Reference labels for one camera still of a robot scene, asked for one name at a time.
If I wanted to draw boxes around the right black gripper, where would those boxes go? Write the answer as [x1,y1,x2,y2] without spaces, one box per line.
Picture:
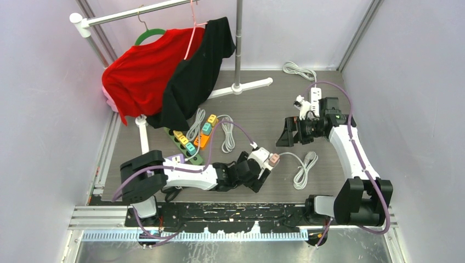
[276,115,326,147]

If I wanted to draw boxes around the pink plug adapter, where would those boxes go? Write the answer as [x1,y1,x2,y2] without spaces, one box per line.
[268,153,280,167]

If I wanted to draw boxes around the short white power strip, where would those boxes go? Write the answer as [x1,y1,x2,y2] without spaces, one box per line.
[277,151,319,190]

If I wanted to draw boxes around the long white power strip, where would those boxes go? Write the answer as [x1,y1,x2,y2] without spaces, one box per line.
[282,61,322,119]

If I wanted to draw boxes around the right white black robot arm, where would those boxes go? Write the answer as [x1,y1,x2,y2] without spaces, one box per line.
[276,95,393,227]

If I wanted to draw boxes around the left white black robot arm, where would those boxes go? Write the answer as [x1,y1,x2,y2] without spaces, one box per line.
[112,147,280,226]

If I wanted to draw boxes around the teal plug on orange strip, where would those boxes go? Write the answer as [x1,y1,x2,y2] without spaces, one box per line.
[201,122,212,136]

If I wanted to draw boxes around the yellow plug on orange strip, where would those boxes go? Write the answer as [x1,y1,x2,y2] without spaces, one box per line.
[207,114,218,127]

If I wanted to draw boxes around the teal plug on green strip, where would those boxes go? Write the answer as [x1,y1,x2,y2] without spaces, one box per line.
[185,142,197,157]

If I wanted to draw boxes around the yellow plug on green strip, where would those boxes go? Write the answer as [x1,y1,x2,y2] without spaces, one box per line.
[173,131,184,140]

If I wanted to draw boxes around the dark green power strip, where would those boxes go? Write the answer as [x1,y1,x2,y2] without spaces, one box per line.
[164,128,204,165]

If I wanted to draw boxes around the orange power strip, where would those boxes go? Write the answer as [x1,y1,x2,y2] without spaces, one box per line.
[185,108,215,150]

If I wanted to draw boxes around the purple power strip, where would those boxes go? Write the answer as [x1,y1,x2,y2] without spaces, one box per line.
[165,153,185,164]

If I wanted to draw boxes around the black t-shirt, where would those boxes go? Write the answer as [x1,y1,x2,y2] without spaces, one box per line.
[146,17,236,132]

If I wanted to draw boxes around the pink clothes hanger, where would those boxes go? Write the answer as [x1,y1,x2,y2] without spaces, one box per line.
[183,0,208,60]

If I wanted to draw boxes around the red t-shirt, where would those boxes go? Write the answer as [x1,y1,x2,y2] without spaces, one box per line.
[101,27,205,124]

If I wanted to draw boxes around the green clothes hanger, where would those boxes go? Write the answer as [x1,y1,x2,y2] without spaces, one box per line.
[134,12,166,46]

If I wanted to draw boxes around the white metal clothes rack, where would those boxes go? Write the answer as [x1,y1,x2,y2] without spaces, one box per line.
[69,0,274,155]

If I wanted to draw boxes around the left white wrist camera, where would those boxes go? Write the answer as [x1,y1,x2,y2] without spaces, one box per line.
[248,147,273,170]

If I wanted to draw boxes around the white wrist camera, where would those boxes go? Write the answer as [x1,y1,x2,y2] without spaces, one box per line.
[294,95,320,120]
[248,147,273,170]

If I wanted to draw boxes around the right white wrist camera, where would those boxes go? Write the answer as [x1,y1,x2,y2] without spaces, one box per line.
[294,95,320,120]

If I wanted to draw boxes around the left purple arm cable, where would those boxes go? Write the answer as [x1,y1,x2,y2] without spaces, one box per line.
[111,120,259,248]

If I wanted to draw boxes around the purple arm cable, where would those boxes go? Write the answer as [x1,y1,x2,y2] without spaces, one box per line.
[303,81,392,248]
[111,120,259,248]

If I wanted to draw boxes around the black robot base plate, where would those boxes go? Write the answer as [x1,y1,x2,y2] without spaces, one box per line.
[124,202,330,246]

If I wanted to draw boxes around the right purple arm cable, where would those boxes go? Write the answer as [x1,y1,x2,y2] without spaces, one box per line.
[303,81,392,248]

